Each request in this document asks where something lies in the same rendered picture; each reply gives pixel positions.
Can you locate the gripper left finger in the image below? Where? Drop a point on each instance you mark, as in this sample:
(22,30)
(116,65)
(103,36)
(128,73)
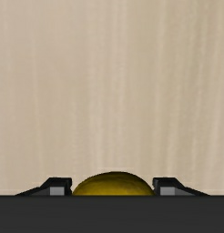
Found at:
(57,185)

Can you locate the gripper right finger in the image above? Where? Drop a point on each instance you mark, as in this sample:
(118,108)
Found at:
(167,185)

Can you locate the yellow lemon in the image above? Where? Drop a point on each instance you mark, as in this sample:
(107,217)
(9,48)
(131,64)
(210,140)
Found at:
(114,185)

